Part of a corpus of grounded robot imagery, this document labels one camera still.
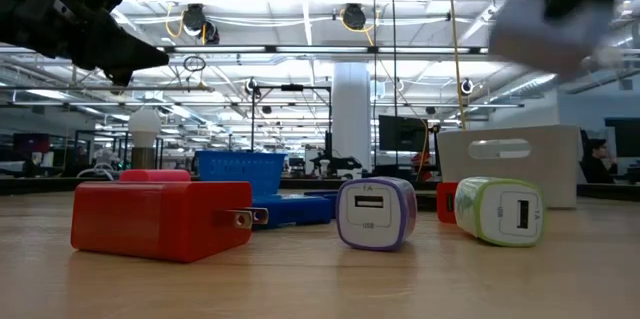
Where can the maroon screen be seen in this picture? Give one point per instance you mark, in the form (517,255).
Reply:
(31,143)

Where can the large red wall charger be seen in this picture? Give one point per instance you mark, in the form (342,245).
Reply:
(160,221)

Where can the green white USB charger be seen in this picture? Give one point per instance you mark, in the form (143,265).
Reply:
(500,211)

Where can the black aluminium table frame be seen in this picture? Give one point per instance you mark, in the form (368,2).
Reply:
(30,186)

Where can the long ceiling light bar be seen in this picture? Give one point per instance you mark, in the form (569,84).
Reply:
(320,49)

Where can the white bulb on metal base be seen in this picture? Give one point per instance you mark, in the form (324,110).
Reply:
(144,126)

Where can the black background robot arm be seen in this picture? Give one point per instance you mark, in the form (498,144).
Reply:
(340,164)

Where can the black monitor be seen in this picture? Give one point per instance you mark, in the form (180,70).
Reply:
(402,134)
(627,136)

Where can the white building pillar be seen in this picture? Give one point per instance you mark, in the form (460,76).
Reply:
(351,109)

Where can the round ceiling-hung device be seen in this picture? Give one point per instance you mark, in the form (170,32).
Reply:
(251,86)
(466,86)

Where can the blue plastic basket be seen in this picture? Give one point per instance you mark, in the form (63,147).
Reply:
(240,171)

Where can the person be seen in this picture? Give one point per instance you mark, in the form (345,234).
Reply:
(595,166)

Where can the small red USB charger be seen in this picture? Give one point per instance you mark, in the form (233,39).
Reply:
(445,204)

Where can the blue rectangular block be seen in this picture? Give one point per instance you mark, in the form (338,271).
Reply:
(295,211)

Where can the white plastic bin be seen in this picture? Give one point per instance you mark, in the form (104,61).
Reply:
(550,169)

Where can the purple white USB charger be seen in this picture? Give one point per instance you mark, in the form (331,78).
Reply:
(375,214)

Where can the black frame stand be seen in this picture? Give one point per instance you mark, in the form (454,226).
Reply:
(292,87)

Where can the pink red cube charger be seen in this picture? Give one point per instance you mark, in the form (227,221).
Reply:
(155,175)

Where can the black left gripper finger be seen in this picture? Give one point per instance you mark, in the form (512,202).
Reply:
(135,63)
(125,41)

